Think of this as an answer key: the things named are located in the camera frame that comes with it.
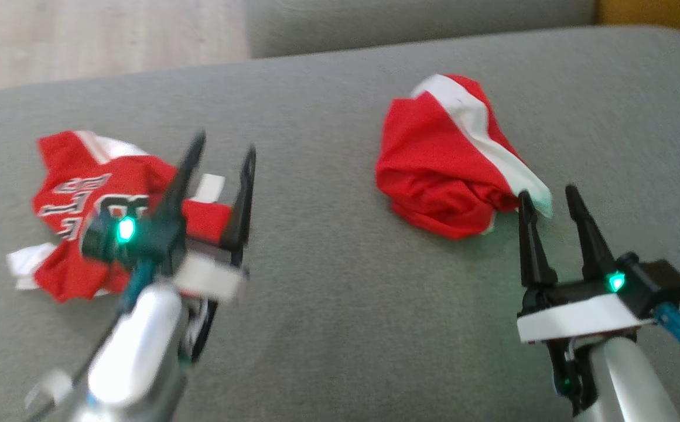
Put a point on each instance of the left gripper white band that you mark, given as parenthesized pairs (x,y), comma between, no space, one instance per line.
(211,275)

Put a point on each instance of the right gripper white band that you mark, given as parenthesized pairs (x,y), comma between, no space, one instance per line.
(580,319)

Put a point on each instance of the red Bulls basketball jersey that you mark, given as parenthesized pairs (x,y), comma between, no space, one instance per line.
(76,193)

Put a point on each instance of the red shorts with white stripe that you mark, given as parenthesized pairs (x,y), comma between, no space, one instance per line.
(433,164)

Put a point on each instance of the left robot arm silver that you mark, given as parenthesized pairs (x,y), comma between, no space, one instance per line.
(140,351)

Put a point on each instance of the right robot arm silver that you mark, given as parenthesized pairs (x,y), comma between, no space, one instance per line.
(626,381)

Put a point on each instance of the grey sofa seat cushion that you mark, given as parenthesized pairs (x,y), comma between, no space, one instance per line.
(340,293)

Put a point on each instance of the yellow cushion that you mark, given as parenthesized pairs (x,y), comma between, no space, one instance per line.
(662,14)

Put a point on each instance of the grey stitched sofa cushion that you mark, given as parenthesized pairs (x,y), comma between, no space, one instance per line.
(404,23)

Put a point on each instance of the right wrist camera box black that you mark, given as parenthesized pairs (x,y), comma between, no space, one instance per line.
(659,284)

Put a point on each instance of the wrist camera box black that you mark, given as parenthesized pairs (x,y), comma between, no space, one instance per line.
(102,240)
(659,284)

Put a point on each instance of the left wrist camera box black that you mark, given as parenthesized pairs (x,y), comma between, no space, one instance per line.
(102,240)

